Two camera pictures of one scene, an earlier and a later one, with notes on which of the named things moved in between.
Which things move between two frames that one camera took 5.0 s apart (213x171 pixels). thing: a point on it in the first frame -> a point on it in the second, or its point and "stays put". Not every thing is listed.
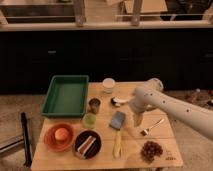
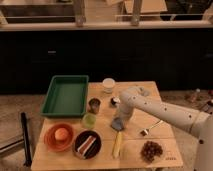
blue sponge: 117,120 stays put
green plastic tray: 66,96 stays put
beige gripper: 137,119 -> 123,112
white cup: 108,84 stays put
